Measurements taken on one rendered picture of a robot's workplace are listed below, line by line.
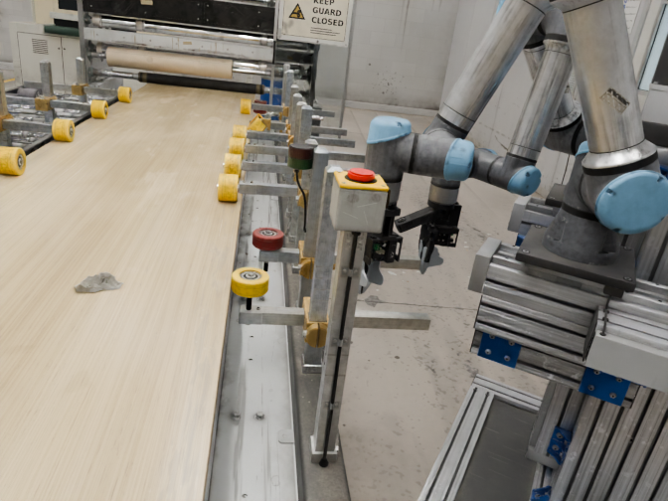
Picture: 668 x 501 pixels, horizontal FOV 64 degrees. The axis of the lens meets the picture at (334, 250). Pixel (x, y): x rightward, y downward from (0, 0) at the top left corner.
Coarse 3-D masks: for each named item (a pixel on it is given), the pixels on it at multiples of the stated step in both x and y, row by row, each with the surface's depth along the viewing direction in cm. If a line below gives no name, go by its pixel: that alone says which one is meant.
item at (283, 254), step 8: (264, 256) 138; (272, 256) 138; (280, 256) 139; (288, 256) 139; (296, 256) 139; (336, 256) 141; (400, 256) 144; (408, 256) 145; (416, 256) 146; (384, 264) 143; (392, 264) 144; (400, 264) 144; (408, 264) 144; (416, 264) 144
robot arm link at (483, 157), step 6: (474, 150) 138; (480, 150) 138; (486, 150) 140; (492, 150) 141; (474, 156) 136; (480, 156) 136; (486, 156) 135; (492, 156) 134; (498, 156) 134; (474, 162) 135; (480, 162) 135; (486, 162) 134; (474, 168) 136; (480, 168) 135; (486, 168) 134; (474, 174) 137; (480, 174) 136; (486, 174) 134; (480, 180) 138; (486, 180) 135
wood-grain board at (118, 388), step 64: (128, 128) 229; (192, 128) 244; (0, 192) 143; (64, 192) 149; (128, 192) 155; (192, 192) 161; (0, 256) 110; (64, 256) 113; (128, 256) 117; (192, 256) 120; (0, 320) 89; (64, 320) 91; (128, 320) 94; (192, 320) 96; (0, 384) 75; (64, 384) 77; (128, 384) 78; (192, 384) 80; (0, 448) 65; (64, 448) 66; (128, 448) 67; (192, 448) 68
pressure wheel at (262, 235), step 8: (256, 232) 137; (264, 232) 137; (272, 232) 138; (280, 232) 138; (256, 240) 135; (264, 240) 134; (272, 240) 134; (280, 240) 136; (256, 248) 135; (264, 248) 135; (272, 248) 135; (280, 248) 137; (264, 264) 140
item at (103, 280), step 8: (104, 272) 106; (88, 280) 102; (96, 280) 103; (104, 280) 103; (112, 280) 103; (80, 288) 100; (88, 288) 101; (96, 288) 101; (104, 288) 102; (112, 288) 103
